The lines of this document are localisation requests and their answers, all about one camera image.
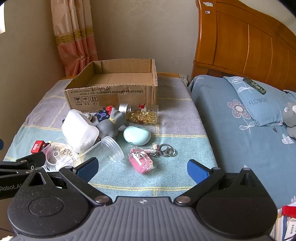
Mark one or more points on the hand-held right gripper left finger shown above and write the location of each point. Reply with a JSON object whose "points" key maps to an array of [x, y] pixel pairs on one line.
{"points": [[89, 167]]}

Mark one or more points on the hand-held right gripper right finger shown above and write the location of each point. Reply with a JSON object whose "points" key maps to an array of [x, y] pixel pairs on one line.
{"points": [[196, 171]]}

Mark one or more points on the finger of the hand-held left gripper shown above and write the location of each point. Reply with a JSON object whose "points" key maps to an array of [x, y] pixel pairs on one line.
{"points": [[30, 160]]}

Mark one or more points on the clear round spool container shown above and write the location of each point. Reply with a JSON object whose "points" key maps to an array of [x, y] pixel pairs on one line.
{"points": [[57, 157]]}

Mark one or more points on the clear plastic jar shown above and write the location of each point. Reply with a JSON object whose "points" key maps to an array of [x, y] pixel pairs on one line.
{"points": [[113, 149]]}

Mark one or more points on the white plastic bottle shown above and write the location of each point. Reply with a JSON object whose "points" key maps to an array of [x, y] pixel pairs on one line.
{"points": [[78, 129]]}

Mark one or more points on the grey cat figurine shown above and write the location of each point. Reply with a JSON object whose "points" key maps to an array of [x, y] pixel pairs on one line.
{"points": [[108, 126]]}

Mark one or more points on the pink earbuds case with keyring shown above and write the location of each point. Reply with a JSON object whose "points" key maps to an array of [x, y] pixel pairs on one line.
{"points": [[141, 163]]}

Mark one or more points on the dark toy train red wheels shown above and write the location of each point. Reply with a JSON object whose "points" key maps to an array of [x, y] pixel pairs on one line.
{"points": [[103, 115]]}

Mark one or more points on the mint green earbuds case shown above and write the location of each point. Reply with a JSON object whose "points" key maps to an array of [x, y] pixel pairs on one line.
{"points": [[136, 135]]}

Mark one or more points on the capsule bottle with silver cap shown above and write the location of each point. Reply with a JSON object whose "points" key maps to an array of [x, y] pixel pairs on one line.
{"points": [[143, 115]]}

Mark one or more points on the brown cardboard box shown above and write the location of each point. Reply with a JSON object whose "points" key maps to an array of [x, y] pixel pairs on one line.
{"points": [[111, 95]]}

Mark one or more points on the checked table cloth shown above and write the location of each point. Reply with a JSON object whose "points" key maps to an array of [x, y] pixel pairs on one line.
{"points": [[175, 129]]}

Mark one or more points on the blue floral bed sheet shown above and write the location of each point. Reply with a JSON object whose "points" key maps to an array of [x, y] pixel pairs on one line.
{"points": [[231, 139]]}

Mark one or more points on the blue floral pillow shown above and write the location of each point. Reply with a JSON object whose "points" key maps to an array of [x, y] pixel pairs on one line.
{"points": [[261, 109]]}

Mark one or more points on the white power socket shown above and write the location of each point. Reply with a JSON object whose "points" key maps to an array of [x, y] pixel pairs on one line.
{"points": [[183, 77]]}

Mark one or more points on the wooden bedside table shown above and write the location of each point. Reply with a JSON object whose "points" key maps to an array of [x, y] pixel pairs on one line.
{"points": [[168, 74]]}

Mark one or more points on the red and white package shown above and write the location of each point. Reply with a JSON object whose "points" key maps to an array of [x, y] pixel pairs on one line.
{"points": [[289, 210]]}

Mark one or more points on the grey plush toy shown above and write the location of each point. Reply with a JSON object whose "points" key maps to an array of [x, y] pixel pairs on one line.
{"points": [[290, 115]]}

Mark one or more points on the pink patterned curtain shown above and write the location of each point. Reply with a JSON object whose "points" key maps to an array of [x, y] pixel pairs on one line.
{"points": [[74, 34]]}

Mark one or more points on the wooden bed headboard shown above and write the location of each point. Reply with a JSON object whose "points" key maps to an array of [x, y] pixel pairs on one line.
{"points": [[242, 46]]}

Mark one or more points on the white paper sheet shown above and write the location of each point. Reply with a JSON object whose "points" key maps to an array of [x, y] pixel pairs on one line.
{"points": [[2, 24]]}

